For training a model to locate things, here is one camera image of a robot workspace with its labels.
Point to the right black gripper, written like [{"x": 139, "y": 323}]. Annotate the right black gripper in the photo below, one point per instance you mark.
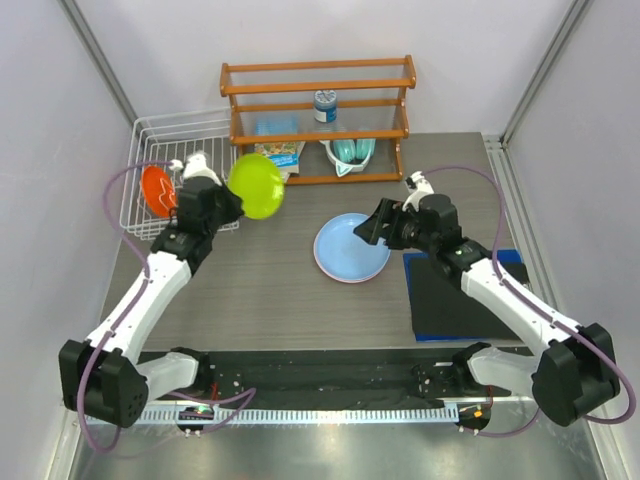
[{"x": 372, "y": 229}]

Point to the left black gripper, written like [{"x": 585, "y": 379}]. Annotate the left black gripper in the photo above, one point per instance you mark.
[{"x": 234, "y": 203}]

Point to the green plate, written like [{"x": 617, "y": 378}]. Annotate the green plate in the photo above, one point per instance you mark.
[{"x": 257, "y": 181}]

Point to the light blue plate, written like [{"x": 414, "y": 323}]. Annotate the light blue plate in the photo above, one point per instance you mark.
[{"x": 350, "y": 250}]

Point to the pink plate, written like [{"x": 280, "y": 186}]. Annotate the pink plate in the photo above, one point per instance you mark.
[{"x": 320, "y": 265}]

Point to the orange plate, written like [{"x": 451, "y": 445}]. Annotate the orange plate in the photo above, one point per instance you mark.
[{"x": 158, "y": 191}]

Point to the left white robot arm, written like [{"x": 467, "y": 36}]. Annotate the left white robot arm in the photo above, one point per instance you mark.
[{"x": 102, "y": 376}]

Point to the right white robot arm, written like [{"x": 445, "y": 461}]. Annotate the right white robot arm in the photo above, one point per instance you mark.
[{"x": 570, "y": 370}]

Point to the lower paperback book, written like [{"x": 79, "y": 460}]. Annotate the lower paperback book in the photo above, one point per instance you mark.
[{"x": 287, "y": 176}]

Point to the colourful paperback book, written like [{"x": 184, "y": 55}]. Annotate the colourful paperback book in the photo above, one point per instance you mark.
[{"x": 284, "y": 155}]

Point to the black cloth mat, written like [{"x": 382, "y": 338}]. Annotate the black cloth mat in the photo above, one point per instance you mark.
[{"x": 440, "y": 310}]

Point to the clear bottle blue cap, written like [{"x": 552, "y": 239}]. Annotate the clear bottle blue cap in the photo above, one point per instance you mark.
[{"x": 325, "y": 108}]

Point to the orange wooden shelf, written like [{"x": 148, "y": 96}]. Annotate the orange wooden shelf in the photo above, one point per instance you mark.
[{"x": 350, "y": 115}]

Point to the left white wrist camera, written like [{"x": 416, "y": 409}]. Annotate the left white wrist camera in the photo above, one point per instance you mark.
[{"x": 195, "y": 165}]

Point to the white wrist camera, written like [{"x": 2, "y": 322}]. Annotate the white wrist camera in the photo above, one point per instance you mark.
[
  {"x": 195, "y": 165},
  {"x": 418, "y": 188}
]

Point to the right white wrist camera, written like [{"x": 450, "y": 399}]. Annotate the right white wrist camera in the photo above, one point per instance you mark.
[{"x": 418, "y": 188}]

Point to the white wire dish rack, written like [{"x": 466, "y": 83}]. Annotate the white wire dish rack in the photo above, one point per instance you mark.
[{"x": 156, "y": 140}]

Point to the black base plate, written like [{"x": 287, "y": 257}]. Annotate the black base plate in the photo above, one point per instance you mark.
[{"x": 343, "y": 379}]

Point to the white slotted cable duct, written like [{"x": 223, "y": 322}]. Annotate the white slotted cable duct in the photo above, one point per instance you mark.
[{"x": 183, "y": 414}]

